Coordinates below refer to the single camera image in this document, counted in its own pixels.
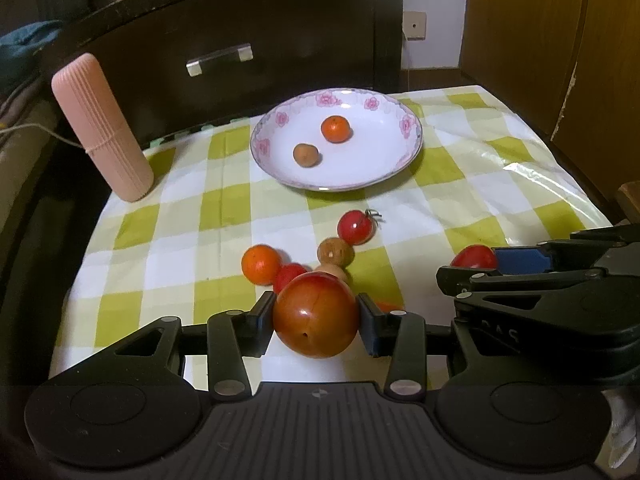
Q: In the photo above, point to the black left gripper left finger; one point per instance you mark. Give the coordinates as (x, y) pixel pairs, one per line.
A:
(231, 336)

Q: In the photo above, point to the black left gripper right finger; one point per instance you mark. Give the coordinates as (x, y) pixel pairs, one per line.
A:
(400, 336)

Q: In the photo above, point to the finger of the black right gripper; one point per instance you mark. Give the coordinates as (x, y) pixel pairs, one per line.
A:
(585, 308)
(581, 251)

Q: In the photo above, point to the orange tangerine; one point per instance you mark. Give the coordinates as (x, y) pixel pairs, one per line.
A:
(261, 264)
(386, 307)
(336, 129)

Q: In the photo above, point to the large red tomato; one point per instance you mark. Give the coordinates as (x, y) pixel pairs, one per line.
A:
(316, 315)

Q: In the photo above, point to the brown longan cluster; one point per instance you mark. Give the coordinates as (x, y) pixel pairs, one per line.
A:
(334, 250)

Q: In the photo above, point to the red cherry tomato with stem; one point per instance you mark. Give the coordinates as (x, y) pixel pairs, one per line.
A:
(357, 227)

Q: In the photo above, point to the white floral ceramic plate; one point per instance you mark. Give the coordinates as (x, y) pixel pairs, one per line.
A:
(386, 138)

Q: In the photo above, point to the brown wooden wardrobe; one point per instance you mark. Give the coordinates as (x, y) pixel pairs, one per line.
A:
(570, 69)

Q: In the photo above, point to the grey padded cushion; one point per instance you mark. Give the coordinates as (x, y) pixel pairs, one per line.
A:
(21, 147)

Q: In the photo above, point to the dark wooden drawer cabinet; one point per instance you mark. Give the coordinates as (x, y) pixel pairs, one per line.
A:
(298, 46)

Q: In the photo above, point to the pink ribbed cylindrical case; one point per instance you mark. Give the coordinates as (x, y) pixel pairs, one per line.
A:
(89, 105)

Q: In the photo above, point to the blue cloth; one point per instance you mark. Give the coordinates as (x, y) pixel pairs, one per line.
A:
(18, 51)

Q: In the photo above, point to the silver drawer handle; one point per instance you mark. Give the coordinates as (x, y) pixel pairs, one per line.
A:
(231, 55)

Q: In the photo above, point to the beige wall socket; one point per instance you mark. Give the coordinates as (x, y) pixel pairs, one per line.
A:
(414, 25)

